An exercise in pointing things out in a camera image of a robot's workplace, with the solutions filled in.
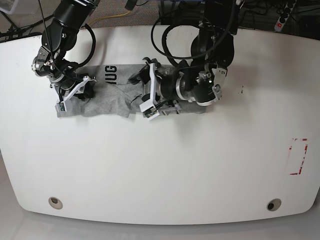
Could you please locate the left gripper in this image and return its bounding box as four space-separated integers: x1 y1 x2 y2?
128 62 228 107

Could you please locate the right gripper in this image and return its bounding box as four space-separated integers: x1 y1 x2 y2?
31 48 95 100

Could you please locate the grey T-shirt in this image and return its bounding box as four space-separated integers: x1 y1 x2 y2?
56 63 208 120

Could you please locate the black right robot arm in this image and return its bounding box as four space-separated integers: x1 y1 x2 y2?
31 0 100 102

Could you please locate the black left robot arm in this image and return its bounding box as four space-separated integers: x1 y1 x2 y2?
128 0 242 107

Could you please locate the white power strip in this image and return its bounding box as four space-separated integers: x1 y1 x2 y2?
274 0 298 33

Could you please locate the red tape rectangle marking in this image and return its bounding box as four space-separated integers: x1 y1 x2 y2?
287 138 309 176

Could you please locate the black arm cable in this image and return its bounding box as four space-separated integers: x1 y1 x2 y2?
37 0 98 81
151 0 241 67

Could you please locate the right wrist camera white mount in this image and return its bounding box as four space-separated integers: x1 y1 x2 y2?
51 74 97 116

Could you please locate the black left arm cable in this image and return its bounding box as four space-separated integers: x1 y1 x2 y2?
151 0 241 67

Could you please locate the yellow cable on floor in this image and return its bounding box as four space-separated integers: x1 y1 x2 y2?
86 9 132 29

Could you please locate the left table cable grommet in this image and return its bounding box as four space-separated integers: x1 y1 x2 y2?
48 197 63 210

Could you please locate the table cable grommet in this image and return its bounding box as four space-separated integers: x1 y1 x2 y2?
266 198 282 212
48 197 63 210

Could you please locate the right table cable grommet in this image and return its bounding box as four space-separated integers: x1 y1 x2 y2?
266 198 282 212

